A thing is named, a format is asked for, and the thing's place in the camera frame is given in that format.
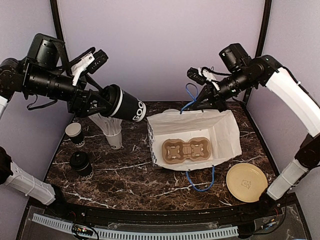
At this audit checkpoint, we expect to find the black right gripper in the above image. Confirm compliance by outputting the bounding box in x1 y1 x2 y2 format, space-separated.
191 67 255 112

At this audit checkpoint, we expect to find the blue checkered paper bag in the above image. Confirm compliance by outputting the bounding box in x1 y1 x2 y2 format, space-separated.
146 83 243 193

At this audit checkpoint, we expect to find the brown cardboard cup carrier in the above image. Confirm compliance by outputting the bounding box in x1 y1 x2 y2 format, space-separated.
161 137 212 165

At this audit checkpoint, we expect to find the black coffee cup lid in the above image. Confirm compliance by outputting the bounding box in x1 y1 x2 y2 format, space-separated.
69 151 90 170

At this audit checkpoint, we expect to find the black and white paper cup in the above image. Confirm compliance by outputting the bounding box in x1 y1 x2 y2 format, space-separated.
69 151 94 179

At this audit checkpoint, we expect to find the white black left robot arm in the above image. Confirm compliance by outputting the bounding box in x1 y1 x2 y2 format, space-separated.
0 33 112 218

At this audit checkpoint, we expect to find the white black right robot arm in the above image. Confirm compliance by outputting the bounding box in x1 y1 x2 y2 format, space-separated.
187 43 320 217

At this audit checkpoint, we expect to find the bundle of wrapped straws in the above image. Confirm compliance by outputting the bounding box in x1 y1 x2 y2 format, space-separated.
89 113 122 136

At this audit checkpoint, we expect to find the stack of paper cups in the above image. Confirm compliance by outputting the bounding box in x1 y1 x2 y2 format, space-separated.
65 122 85 148

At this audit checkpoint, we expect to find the white cup holding straws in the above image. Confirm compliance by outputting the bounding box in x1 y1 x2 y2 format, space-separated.
103 126 123 150

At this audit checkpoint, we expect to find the cream round plate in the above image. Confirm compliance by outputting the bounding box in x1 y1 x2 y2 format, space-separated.
226 163 268 203

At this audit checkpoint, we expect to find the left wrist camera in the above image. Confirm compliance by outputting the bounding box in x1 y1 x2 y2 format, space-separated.
71 46 110 86

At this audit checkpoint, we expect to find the black table edge rail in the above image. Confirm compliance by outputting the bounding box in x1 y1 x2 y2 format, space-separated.
42 191 301 226

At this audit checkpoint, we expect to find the white slotted cable duct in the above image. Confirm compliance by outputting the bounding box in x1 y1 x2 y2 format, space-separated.
31 213 239 240

